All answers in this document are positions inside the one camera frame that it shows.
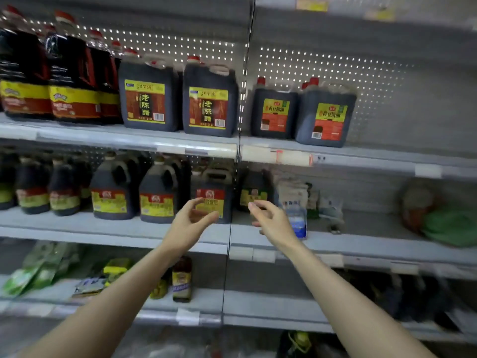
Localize person's left hand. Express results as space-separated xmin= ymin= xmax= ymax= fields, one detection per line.
xmin=162 ymin=197 xmax=221 ymax=254

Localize person's right hand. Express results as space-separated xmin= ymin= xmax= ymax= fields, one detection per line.
xmin=248 ymin=199 xmax=301 ymax=251

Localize square soy sauce jug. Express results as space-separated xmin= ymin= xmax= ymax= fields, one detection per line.
xmin=190 ymin=168 xmax=235 ymax=224

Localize white metal store shelving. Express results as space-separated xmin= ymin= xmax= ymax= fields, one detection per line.
xmin=0 ymin=0 xmax=477 ymax=358

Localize rice vinegar jug green label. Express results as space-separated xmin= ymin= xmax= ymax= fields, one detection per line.
xmin=0 ymin=149 xmax=19 ymax=211

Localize person's right forearm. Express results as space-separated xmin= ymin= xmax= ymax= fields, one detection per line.
xmin=283 ymin=238 xmax=437 ymax=358

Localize person's left forearm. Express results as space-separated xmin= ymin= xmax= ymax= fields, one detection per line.
xmin=22 ymin=246 xmax=183 ymax=358

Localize pack of clear empty bottles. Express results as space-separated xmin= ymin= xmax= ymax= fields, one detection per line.
xmin=112 ymin=324 xmax=280 ymax=358

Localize blue white packages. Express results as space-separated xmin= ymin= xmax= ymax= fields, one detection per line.
xmin=272 ymin=175 xmax=345 ymax=240

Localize dark jug yellow green label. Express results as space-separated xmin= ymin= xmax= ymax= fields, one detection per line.
xmin=238 ymin=168 xmax=274 ymax=213

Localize small amber bottle yellow label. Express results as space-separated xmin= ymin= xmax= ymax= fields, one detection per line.
xmin=172 ymin=256 xmax=194 ymax=303

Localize small green bottle yellow label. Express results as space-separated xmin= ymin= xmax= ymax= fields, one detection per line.
xmin=149 ymin=278 xmax=169 ymax=300

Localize green lidded seasoning tubs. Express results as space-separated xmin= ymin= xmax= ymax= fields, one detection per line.
xmin=103 ymin=257 xmax=137 ymax=285

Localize green packet white blue label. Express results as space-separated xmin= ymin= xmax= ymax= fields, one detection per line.
xmin=73 ymin=275 xmax=110 ymax=296

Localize white green bag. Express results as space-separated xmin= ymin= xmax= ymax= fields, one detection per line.
xmin=0 ymin=242 xmax=79 ymax=299

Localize small pink yellow price tag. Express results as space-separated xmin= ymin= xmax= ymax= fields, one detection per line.
xmin=365 ymin=6 xmax=398 ymax=23
xmin=295 ymin=0 xmax=329 ymax=12

